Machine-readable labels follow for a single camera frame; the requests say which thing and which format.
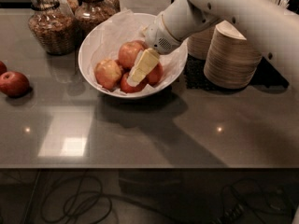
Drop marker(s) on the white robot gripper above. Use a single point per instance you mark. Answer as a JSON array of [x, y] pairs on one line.
[[158, 36]]

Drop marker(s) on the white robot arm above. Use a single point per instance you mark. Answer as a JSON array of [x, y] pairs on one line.
[[271, 29]]

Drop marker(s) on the right red apple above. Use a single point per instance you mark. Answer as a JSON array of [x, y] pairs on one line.
[[155, 75]]

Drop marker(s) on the top red-yellow apple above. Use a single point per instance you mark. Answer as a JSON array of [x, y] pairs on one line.
[[128, 53]]

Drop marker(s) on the front centre red apple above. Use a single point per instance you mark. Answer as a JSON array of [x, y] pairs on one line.
[[125, 87]]

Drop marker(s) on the rear hidden red apple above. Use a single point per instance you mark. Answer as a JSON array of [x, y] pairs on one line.
[[142, 43]]

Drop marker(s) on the left yellowish apple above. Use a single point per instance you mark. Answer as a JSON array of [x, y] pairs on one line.
[[108, 73]]

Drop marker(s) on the white ceramic bowl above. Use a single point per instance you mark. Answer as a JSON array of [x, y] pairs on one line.
[[90, 47]]

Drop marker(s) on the white paper bowl liner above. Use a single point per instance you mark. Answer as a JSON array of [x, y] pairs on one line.
[[115, 34]]

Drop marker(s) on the rear paper bowl stack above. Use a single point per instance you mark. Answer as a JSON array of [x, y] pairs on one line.
[[198, 44]]

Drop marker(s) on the paper bowl stack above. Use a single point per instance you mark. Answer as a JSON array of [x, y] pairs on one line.
[[231, 60], [198, 44]]

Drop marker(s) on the front paper bowl stack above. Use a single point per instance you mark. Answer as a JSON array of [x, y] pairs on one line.
[[231, 60]]

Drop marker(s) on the red apple on table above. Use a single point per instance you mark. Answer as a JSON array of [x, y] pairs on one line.
[[14, 84]]

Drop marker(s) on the red apple at edge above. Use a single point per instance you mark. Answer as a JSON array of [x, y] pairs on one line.
[[3, 68]]

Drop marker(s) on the right glass granola jar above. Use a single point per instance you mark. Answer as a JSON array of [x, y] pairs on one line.
[[93, 12]]

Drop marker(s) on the glass granola jar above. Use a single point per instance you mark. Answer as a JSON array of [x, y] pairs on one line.
[[54, 29], [93, 12]]

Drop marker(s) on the left glass granola jar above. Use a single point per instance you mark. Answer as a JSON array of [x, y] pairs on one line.
[[54, 29]]

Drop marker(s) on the black mesh mat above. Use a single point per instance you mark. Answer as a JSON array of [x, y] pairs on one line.
[[266, 78]]

